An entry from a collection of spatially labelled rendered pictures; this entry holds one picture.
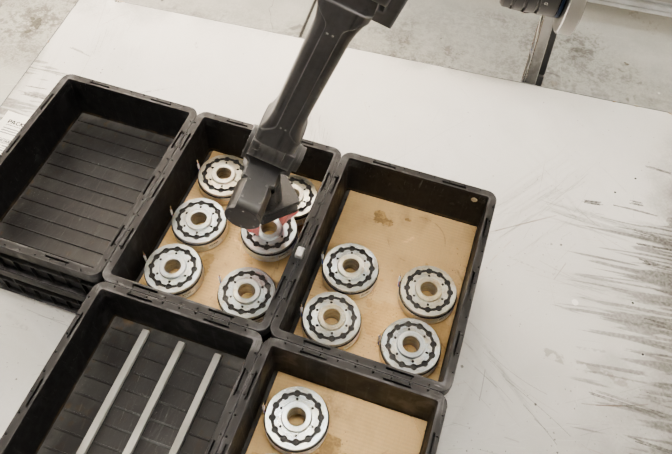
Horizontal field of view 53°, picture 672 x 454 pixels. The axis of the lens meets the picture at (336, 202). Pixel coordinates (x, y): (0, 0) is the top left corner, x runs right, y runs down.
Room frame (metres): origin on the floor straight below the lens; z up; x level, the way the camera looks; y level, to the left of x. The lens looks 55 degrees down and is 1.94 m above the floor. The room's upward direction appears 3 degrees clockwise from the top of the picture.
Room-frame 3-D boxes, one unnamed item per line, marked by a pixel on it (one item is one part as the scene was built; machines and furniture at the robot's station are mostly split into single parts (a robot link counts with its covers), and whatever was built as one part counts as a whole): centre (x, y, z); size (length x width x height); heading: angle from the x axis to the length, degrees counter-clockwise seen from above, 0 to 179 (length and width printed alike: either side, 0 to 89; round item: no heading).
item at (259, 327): (0.67, 0.19, 0.92); 0.40 x 0.30 x 0.02; 164
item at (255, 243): (0.65, 0.12, 0.89); 0.10 x 0.10 x 0.01
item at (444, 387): (0.58, -0.10, 0.92); 0.40 x 0.30 x 0.02; 164
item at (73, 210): (0.75, 0.48, 0.87); 0.40 x 0.30 x 0.11; 164
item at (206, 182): (0.79, 0.22, 0.86); 0.10 x 0.10 x 0.01
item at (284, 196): (0.65, 0.12, 1.01); 0.10 x 0.07 x 0.07; 119
